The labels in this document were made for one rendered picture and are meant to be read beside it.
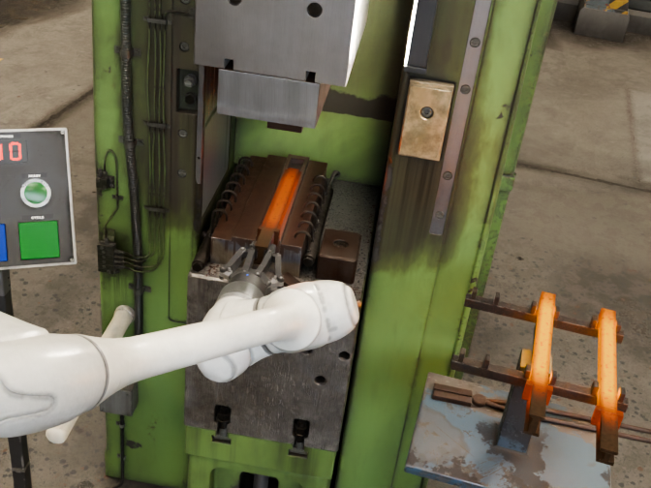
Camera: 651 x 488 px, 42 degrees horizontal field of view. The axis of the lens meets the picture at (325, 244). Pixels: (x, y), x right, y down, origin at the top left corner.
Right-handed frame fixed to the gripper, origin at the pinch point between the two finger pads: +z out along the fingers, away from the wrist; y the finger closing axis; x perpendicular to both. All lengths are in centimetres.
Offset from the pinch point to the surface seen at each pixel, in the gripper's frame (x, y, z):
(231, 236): -3.2, -8.5, 6.5
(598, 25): -80, 167, 544
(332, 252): -3.2, 14.0, 7.0
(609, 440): 0, 66, -42
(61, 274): -99, -97, 115
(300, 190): -1.5, 3.0, 30.3
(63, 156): 13.7, -42.4, -1.1
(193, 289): -13.8, -14.6, -0.8
